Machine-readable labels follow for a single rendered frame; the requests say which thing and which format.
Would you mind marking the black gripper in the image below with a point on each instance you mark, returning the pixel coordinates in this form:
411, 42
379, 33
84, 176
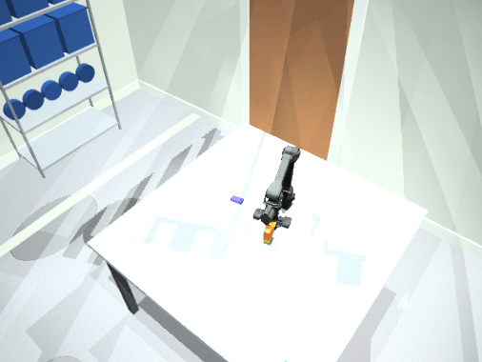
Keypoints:
284, 222

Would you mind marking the small blue bar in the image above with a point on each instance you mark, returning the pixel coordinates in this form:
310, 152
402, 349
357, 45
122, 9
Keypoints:
237, 199

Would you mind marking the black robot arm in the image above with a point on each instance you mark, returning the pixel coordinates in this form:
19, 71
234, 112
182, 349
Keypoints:
281, 192

